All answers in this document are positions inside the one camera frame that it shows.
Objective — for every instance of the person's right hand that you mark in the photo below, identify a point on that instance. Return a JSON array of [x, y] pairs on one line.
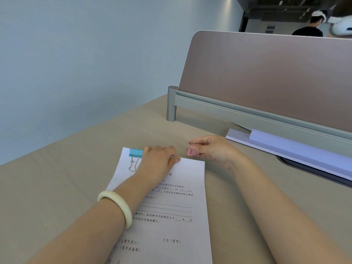
[[220, 152]]

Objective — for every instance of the person's left hand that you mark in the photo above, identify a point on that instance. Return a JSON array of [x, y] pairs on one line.
[[155, 164]]

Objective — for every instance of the person's left thumb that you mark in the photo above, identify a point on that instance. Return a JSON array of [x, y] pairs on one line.
[[173, 161]]

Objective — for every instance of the person's right thumb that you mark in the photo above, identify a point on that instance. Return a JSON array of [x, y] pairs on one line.
[[202, 149]]

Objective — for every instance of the pink binder clip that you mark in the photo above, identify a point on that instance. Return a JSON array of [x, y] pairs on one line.
[[193, 152]]

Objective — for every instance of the printed white paper document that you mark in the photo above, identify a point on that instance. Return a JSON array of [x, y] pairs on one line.
[[176, 217]]

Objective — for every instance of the person's right forearm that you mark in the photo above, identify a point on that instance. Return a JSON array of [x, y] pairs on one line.
[[277, 214]]

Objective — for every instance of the person's left forearm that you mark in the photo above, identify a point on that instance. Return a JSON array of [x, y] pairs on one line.
[[90, 225]]

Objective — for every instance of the blue binder clip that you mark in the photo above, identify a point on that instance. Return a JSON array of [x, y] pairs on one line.
[[135, 153]]

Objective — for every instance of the flat white paper stack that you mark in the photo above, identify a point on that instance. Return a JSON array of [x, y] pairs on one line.
[[242, 140]]

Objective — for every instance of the folded white paper sheet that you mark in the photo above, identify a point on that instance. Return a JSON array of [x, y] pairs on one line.
[[297, 149]]

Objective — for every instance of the pinkish brown desk divider panel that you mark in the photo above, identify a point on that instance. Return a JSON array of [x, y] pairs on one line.
[[264, 76]]

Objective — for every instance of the grey metal divider frame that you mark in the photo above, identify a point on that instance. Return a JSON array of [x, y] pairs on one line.
[[209, 105]]

